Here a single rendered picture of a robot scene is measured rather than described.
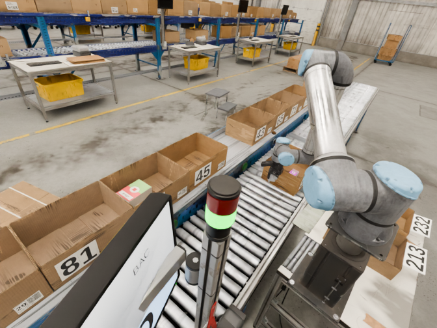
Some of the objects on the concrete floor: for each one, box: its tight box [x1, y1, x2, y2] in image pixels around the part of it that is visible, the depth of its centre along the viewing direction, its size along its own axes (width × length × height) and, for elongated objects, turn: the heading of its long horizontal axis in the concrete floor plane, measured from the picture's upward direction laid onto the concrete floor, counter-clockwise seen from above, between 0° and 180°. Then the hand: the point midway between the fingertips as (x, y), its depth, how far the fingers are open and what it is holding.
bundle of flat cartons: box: [0, 181, 60, 230], centre depth 220 cm, size 69×47×13 cm
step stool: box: [205, 88, 237, 121], centre depth 448 cm, size 42×50×44 cm
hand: (268, 180), depth 175 cm, fingers closed
